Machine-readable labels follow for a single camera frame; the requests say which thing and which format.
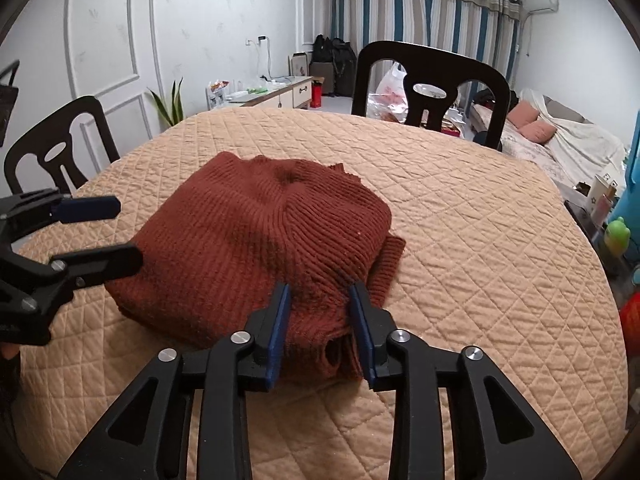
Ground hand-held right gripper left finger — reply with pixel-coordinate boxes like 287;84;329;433
56;282;293;480

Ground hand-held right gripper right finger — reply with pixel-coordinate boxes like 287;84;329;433
348;281;583;480

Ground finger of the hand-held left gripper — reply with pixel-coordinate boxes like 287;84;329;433
0;187;122;248
0;241;145;311

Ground rust brown knit sweater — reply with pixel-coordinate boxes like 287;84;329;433
104;151;407;381

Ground black wooden chair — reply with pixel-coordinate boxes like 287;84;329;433
4;95;121;196
351;41;512;153

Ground green potted plant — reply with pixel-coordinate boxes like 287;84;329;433
147;78;185;128

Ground peach quilted blanket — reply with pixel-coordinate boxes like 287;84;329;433
12;106;630;480

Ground white printed box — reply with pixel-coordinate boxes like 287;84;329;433
205;80;232;109

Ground low white cabinet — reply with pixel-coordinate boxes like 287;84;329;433
227;76;326;110

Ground floral sofa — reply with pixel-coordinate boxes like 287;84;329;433
470;87;628;186

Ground white plastic bag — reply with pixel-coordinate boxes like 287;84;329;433
367;60;412;122

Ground red antler bottle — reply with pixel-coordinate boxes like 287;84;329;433
619;292;640;346

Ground black luggage bags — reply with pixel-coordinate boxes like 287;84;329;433
310;35;358;97

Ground pink pillow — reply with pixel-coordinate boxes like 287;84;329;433
520;121;558;145
507;101;540;128

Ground green round container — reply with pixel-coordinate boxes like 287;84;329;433
605;216;632;258

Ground pink perfume bottle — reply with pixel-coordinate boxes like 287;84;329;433
592;187;616;227

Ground white throw blanket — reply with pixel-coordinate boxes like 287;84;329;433
520;89;626;181

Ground large blue plastic jug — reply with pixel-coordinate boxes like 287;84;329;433
622;110;640;211

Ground blue striped curtain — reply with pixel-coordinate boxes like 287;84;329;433
320;0;523;98

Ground picture frame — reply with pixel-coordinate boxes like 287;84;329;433
289;51;313;78

